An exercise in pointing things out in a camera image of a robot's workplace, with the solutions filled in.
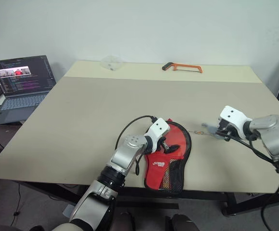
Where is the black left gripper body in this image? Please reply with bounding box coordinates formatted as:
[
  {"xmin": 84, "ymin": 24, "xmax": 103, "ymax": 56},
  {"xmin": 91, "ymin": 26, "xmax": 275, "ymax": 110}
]
[{"xmin": 158, "ymin": 136, "xmax": 171, "ymax": 155}]

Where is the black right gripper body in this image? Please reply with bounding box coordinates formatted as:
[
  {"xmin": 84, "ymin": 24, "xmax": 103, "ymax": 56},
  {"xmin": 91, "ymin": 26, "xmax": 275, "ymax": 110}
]
[{"xmin": 215, "ymin": 119, "xmax": 232, "ymax": 141}]

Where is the red and black paddle case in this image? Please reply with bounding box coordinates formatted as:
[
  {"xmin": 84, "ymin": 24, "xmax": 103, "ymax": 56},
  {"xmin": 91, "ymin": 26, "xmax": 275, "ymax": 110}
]
[{"xmin": 143, "ymin": 117, "xmax": 213, "ymax": 193}]

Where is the orange hacksaw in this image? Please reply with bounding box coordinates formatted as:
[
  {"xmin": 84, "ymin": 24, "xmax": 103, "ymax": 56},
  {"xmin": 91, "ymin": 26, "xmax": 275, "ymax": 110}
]
[{"xmin": 162, "ymin": 62, "xmax": 203, "ymax": 74}]

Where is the dark rounded shape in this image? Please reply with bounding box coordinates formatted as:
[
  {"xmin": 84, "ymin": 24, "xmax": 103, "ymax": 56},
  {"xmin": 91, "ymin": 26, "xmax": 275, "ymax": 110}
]
[{"xmin": 165, "ymin": 213, "xmax": 200, "ymax": 231}]

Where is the clear plastic bag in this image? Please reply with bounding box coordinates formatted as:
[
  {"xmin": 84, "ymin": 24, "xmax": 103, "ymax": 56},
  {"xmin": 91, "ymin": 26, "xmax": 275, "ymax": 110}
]
[{"xmin": 100, "ymin": 55, "xmax": 125, "ymax": 72}]

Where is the grey open laptop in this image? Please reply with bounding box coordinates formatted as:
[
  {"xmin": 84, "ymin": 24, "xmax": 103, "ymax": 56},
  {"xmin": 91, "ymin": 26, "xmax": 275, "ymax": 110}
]
[{"xmin": 0, "ymin": 55, "xmax": 57, "ymax": 126}]

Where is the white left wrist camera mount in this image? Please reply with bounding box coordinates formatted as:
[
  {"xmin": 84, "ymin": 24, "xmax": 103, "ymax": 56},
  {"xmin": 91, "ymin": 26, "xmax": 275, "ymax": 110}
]
[{"xmin": 144, "ymin": 117, "xmax": 171, "ymax": 154}]

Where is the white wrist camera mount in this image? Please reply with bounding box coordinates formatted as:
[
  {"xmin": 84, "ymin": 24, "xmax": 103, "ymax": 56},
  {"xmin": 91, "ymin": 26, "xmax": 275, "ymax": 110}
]
[
  {"xmin": 144, "ymin": 117, "xmax": 171, "ymax": 154},
  {"xmin": 220, "ymin": 105, "xmax": 253, "ymax": 140}
]

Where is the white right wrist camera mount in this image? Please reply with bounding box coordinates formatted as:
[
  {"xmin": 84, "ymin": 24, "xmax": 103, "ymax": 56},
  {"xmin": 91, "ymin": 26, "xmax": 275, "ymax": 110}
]
[{"xmin": 220, "ymin": 105, "xmax": 253, "ymax": 140}]

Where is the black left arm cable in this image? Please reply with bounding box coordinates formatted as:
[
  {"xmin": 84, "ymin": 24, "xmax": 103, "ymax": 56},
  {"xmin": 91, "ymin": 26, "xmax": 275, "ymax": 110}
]
[{"xmin": 115, "ymin": 115, "xmax": 158, "ymax": 176}]

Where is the black table frame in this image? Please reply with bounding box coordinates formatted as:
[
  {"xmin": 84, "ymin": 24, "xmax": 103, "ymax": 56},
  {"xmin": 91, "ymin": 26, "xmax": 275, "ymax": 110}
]
[{"xmin": 18, "ymin": 182, "xmax": 279, "ymax": 216}]

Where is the black floor cable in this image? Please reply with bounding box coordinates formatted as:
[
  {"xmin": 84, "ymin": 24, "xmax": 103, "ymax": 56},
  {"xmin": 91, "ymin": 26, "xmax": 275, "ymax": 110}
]
[{"xmin": 12, "ymin": 184, "xmax": 21, "ymax": 217}]

